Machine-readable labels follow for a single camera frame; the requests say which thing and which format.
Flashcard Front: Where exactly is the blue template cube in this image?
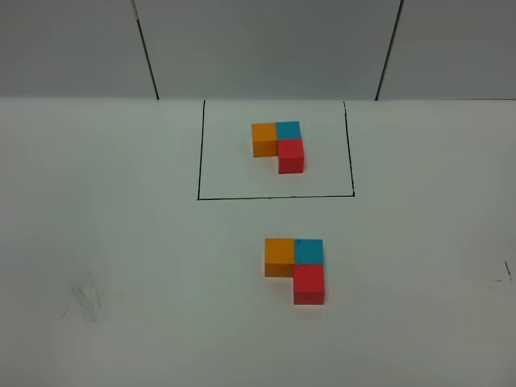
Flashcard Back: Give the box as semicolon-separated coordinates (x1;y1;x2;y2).
276;121;302;140

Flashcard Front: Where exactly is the red template cube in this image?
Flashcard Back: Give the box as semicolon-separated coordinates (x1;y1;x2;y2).
277;139;305;174

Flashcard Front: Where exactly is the orange template cube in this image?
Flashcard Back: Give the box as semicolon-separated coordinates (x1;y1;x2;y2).
252;123;277;157

